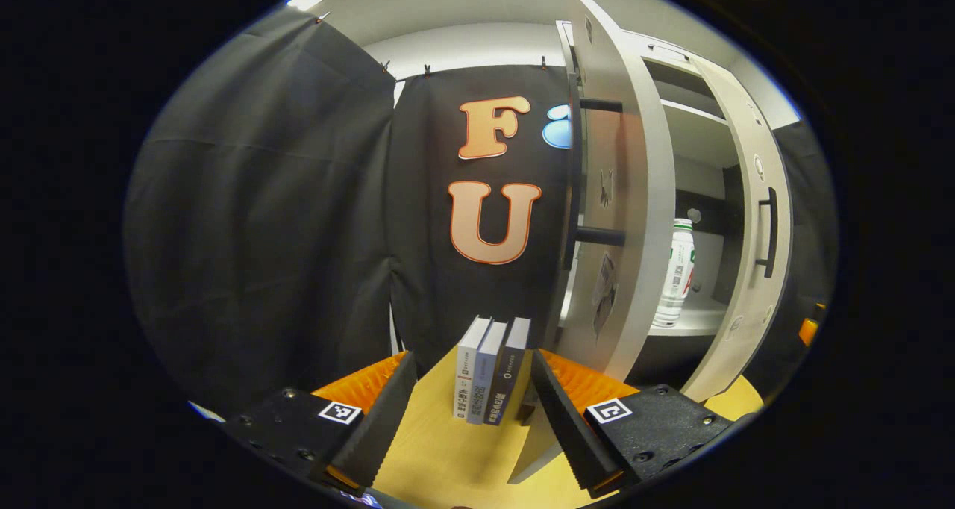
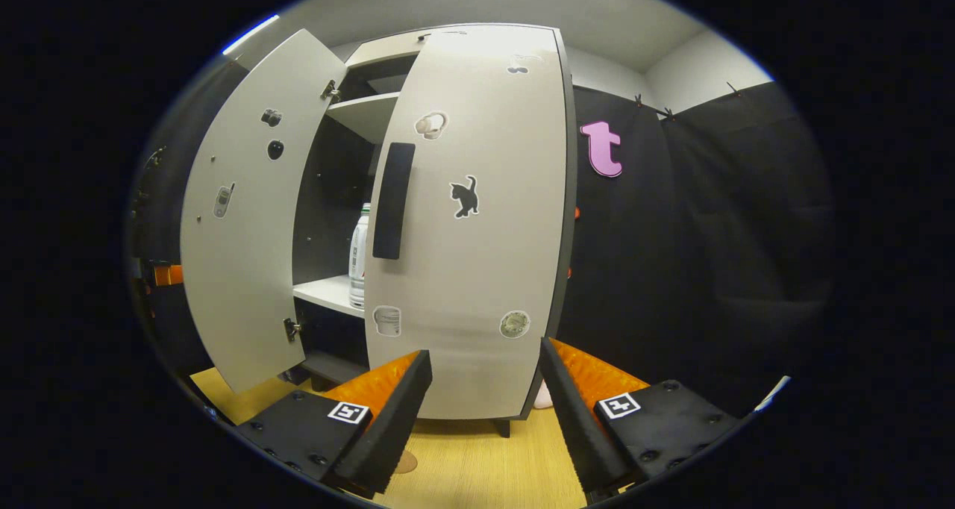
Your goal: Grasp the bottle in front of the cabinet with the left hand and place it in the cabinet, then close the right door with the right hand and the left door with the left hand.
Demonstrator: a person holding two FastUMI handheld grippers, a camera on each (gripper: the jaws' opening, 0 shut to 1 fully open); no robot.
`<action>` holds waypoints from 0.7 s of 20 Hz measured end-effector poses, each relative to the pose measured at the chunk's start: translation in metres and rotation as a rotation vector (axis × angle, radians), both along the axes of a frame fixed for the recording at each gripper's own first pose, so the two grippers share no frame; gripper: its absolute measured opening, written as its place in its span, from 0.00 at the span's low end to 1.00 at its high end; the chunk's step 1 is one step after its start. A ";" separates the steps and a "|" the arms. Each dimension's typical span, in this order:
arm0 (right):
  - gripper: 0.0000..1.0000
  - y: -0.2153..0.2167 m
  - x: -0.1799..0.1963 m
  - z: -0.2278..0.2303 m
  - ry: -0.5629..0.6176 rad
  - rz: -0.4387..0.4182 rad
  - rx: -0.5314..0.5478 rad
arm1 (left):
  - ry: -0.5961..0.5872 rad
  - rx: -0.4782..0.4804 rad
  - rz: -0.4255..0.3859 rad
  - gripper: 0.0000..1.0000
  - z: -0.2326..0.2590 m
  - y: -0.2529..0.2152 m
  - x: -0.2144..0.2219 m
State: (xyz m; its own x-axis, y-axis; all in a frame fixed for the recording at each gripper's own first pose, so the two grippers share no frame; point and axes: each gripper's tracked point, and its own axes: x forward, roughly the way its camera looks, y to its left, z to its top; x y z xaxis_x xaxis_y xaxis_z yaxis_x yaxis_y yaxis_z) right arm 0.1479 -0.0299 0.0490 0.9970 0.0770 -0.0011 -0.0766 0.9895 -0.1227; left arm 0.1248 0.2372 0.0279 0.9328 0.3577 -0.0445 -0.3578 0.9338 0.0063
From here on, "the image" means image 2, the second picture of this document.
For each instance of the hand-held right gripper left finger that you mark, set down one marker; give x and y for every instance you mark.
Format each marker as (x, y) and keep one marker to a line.
(395, 434)

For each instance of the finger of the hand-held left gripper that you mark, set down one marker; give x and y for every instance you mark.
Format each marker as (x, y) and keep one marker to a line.
(170, 275)

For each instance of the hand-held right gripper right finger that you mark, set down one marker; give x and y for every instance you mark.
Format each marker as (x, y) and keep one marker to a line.
(578, 427)

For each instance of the white plastic drink bottle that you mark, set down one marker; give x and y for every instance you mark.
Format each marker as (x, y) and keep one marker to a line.
(358, 263)

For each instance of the round cork coaster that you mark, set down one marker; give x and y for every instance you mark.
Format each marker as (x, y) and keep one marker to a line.
(408, 462)

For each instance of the pink and white plush toy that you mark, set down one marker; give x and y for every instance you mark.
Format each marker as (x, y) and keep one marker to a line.
(543, 395)

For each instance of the white cabinet door with stickers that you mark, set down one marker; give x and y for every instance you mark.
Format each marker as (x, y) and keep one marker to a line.
(246, 292)

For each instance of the white cabinet with grey interior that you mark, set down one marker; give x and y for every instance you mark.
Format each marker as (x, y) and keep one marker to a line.
(328, 289)

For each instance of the thin ceiling light strip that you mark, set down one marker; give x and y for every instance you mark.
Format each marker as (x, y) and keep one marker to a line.
(250, 34)

